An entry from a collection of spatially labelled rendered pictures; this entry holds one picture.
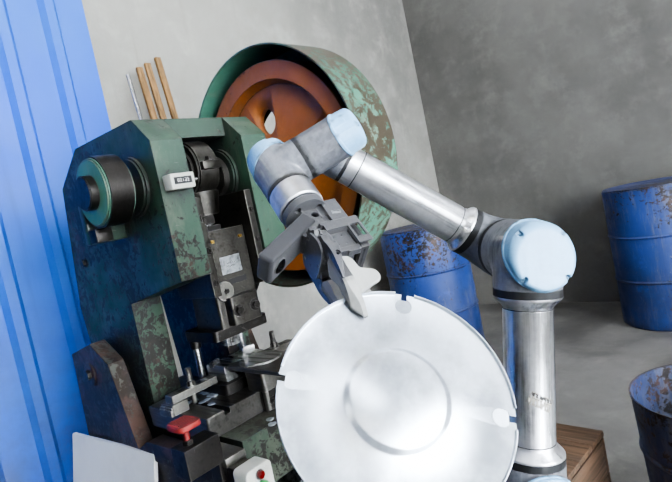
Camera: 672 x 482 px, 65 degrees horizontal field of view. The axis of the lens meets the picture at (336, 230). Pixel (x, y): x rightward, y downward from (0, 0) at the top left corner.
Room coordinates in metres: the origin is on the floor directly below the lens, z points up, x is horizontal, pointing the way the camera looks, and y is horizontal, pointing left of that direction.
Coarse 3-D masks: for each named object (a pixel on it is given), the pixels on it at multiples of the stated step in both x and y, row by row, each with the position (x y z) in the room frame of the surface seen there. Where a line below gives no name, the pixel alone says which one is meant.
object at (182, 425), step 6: (174, 420) 1.21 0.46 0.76; (180, 420) 1.20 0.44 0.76; (186, 420) 1.20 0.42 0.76; (192, 420) 1.19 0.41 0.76; (198, 420) 1.19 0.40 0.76; (168, 426) 1.19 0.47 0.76; (174, 426) 1.18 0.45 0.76; (180, 426) 1.17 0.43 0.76; (186, 426) 1.17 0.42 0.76; (192, 426) 1.18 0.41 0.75; (174, 432) 1.17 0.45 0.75; (180, 432) 1.16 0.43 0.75; (186, 432) 1.19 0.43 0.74; (186, 438) 1.19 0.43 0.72
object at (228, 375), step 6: (234, 354) 1.62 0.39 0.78; (240, 354) 1.61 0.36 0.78; (246, 354) 1.60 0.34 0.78; (222, 360) 1.58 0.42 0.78; (228, 360) 1.57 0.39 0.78; (234, 360) 1.56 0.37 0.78; (216, 366) 1.53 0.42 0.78; (222, 366) 1.52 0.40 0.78; (210, 372) 1.56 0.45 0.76; (216, 372) 1.54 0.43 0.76; (222, 372) 1.52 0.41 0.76; (228, 372) 1.52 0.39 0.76; (234, 372) 1.53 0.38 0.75; (240, 372) 1.55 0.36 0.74; (222, 378) 1.52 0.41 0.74; (228, 378) 1.51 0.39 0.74; (234, 378) 1.53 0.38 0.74
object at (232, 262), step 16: (224, 240) 1.54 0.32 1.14; (240, 240) 1.58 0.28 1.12; (224, 256) 1.53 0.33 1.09; (240, 256) 1.57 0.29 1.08; (224, 272) 1.52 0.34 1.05; (240, 272) 1.56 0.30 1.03; (224, 288) 1.50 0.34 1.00; (240, 288) 1.55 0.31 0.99; (208, 304) 1.51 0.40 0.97; (224, 304) 1.50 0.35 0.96; (240, 304) 1.50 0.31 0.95; (256, 304) 1.53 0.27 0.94; (208, 320) 1.53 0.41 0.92; (224, 320) 1.49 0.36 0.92; (240, 320) 1.50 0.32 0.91
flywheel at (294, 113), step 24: (264, 72) 1.81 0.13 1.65; (288, 72) 1.74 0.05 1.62; (312, 72) 1.67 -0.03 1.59; (240, 96) 1.91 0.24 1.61; (264, 96) 1.88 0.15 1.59; (288, 96) 1.80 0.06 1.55; (312, 96) 1.73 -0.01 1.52; (336, 96) 1.63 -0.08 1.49; (288, 120) 1.82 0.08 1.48; (312, 120) 1.75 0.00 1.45; (336, 192) 1.72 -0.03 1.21
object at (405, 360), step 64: (320, 320) 0.67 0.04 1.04; (384, 320) 0.69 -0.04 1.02; (448, 320) 0.70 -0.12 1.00; (320, 384) 0.62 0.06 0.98; (384, 384) 0.62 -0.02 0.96; (448, 384) 0.64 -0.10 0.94; (320, 448) 0.57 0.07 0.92; (384, 448) 0.58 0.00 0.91; (448, 448) 0.59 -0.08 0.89; (512, 448) 0.60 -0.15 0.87
